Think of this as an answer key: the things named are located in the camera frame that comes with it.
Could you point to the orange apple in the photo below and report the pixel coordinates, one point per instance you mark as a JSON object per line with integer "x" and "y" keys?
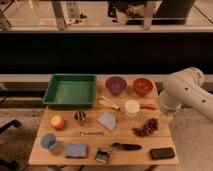
{"x": 57, "y": 122}

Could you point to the light blue cloth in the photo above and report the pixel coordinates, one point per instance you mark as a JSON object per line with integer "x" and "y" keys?
{"x": 107, "y": 120}

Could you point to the bunch of dark grapes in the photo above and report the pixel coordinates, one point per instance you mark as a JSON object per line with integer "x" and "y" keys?
{"x": 148, "y": 128}

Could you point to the black handled brush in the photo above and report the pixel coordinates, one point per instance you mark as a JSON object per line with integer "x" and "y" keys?
{"x": 103, "y": 155}

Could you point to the purple bowl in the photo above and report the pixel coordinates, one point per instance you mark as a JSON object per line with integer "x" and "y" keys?
{"x": 116, "y": 85}

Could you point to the red bowl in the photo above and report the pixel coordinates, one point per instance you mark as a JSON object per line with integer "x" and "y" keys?
{"x": 142, "y": 86}

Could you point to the black phone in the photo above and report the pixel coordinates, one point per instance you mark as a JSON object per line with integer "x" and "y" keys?
{"x": 162, "y": 153}

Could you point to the blue sponge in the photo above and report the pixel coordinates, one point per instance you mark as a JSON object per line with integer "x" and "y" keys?
{"x": 76, "y": 151}

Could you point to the blue plastic cup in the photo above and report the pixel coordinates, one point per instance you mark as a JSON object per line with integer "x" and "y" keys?
{"x": 49, "y": 142}

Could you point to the wooden table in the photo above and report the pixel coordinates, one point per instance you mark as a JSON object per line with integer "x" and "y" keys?
{"x": 122, "y": 134}

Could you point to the green plastic tray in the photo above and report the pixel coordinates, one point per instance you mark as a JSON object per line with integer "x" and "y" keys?
{"x": 71, "y": 91}

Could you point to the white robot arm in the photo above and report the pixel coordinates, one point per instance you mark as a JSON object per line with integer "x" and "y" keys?
{"x": 185, "y": 87}

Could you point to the metal spoon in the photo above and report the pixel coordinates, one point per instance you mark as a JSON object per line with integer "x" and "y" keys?
{"x": 82, "y": 133}

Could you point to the yellow banana toy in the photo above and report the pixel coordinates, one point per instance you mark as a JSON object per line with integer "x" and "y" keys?
{"x": 108, "y": 103}

